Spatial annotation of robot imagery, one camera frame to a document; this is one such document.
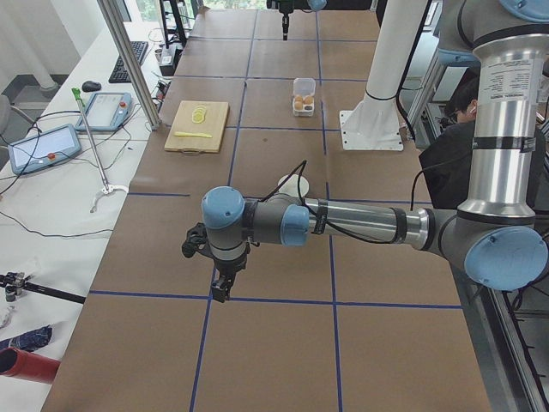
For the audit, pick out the reacher grabber stick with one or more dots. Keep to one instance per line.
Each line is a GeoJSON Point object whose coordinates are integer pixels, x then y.
{"type": "Point", "coordinates": [108, 188]}

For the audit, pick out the black tripod stick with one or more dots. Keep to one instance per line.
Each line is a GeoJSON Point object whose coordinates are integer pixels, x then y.
{"type": "Point", "coordinates": [15, 283]}

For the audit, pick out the yellow plastic knife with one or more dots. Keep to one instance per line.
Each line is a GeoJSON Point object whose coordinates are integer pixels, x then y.
{"type": "Point", "coordinates": [192, 134]}

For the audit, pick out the person in black jacket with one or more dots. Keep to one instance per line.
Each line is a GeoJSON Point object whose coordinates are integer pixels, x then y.
{"type": "Point", "coordinates": [447, 161]}

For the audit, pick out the aluminium frame post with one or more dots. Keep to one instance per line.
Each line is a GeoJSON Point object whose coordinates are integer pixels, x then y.
{"type": "Point", "coordinates": [121, 39]}

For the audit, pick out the folded dark blue umbrella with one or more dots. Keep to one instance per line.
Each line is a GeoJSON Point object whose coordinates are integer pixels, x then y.
{"type": "Point", "coordinates": [29, 341]}

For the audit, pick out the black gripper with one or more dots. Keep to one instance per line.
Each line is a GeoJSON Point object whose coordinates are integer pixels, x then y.
{"type": "Point", "coordinates": [226, 269]}
{"type": "Point", "coordinates": [284, 17]}

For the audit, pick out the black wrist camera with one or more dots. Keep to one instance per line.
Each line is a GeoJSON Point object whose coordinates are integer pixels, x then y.
{"type": "Point", "coordinates": [196, 242]}

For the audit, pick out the red bottle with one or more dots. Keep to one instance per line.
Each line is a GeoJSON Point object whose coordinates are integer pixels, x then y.
{"type": "Point", "coordinates": [20, 364]}

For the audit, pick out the white paper bowl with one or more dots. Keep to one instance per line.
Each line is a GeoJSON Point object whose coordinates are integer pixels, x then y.
{"type": "Point", "coordinates": [293, 185]}

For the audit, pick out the black computer mouse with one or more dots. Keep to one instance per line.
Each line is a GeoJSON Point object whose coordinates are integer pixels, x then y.
{"type": "Point", "coordinates": [91, 86]}

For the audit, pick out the near teach pendant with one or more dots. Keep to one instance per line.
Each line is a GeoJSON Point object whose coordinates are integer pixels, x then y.
{"type": "Point", "coordinates": [36, 153]}

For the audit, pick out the far teach pendant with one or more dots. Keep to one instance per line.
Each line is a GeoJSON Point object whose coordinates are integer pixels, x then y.
{"type": "Point", "coordinates": [105, 112]}

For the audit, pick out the wooden cutting board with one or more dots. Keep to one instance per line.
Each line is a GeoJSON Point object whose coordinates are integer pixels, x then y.
{"type": "Point", "coordinates": [214, 124]}

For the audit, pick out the clear plastic egg box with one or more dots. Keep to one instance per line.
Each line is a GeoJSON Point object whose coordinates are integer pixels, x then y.
{"type": "Point", "coordinates": [304, 87]}

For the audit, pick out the teach pendant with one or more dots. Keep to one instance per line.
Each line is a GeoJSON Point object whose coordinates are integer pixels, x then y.
{"type": "Point", "coordinates": [36, 153]}
{"type": "Point", "coordinates": [105, 112]}

